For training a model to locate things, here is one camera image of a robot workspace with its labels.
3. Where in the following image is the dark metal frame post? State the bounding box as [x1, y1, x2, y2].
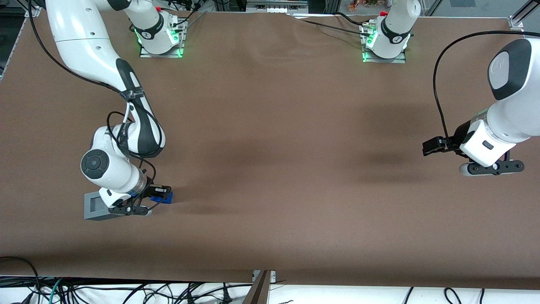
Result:
[243, 270, 277, 304]

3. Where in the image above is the short black base cable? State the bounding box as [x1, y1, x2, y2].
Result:
[333, 12, 372, 27]

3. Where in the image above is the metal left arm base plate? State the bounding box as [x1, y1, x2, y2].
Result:
[362, 23, 407, 64]

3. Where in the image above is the blue plastic part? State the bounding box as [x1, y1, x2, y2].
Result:
[150, 190, 174, 205]

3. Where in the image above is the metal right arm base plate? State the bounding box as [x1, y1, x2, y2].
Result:
[139, 17, 185, 59]

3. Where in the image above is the teal floor cable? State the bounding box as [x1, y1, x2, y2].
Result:
[41, 277, 65, 304]

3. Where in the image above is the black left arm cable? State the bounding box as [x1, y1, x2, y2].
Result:
[433, 30, 524, 147]

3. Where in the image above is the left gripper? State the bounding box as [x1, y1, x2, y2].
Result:
[423, 119, 518, 168]

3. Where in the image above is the black looped floor cable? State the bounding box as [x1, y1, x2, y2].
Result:
[0, 256, 41, 304]

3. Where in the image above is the orange red clutter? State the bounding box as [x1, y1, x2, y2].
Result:
[348, 0, 382, 12]

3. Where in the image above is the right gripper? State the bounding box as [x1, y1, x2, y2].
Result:
[99, 185, 173, 208]

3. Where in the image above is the white box with ports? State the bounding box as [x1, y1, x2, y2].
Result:
[246, 0, 309, 14]

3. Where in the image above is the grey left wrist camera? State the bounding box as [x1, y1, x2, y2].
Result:
[459, 160, 525, 177]

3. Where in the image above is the brown table cover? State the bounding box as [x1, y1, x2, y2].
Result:
[0, 8, 540, 290]

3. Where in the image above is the gray square base block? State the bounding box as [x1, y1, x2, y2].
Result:
[84, 192, 119, 221]

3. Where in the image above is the long black cable on cover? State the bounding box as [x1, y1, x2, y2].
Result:
[287, 14, 372, 38]

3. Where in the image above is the black cable at arm base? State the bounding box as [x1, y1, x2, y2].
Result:
[169, 0, 208, 27]

